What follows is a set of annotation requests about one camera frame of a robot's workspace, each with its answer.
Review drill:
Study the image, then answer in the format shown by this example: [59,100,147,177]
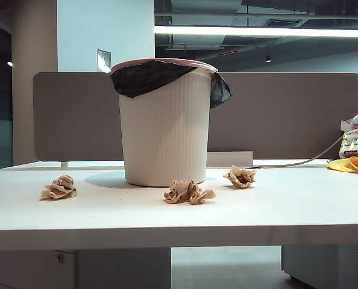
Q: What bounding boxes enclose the brown paper ball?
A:
[163,179,216,205]
[40,174,78,202]
[222,164,257,189]

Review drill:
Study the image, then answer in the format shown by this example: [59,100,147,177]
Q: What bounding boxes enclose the white ribbed trash can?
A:
[118,67,213,187]

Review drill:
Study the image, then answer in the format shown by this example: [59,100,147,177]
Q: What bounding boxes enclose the black trash bag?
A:
[110,59,233,109]

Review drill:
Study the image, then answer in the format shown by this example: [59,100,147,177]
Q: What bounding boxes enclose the grey desk partition panel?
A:
[33,71,358,162]

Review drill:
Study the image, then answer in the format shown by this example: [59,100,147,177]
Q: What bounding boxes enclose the ceiling light strip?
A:
[154,25,358,39]

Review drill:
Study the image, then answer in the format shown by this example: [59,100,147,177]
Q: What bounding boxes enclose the white drawer cabinet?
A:
[0,249,171,289]

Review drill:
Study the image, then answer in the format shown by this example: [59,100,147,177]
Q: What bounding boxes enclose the beige round column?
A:
[11,0,58,166]

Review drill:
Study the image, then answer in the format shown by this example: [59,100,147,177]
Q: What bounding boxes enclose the yellow cloth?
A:
[326,155,358,175]

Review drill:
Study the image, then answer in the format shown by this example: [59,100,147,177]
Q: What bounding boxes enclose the printed plastic snack bag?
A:
[339,113,358,160]

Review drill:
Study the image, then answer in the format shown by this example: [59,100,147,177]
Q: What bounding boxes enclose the white vented cabinet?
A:
[280,243,358,289]

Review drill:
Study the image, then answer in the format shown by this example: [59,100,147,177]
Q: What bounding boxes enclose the white cable tray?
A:
[207,151,254,167]

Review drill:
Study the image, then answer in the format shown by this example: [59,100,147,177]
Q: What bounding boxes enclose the metal wall plate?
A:
[96,49,111,73]

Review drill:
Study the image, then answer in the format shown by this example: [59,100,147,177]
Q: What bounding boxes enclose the grey cable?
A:
[247,134,345,169]

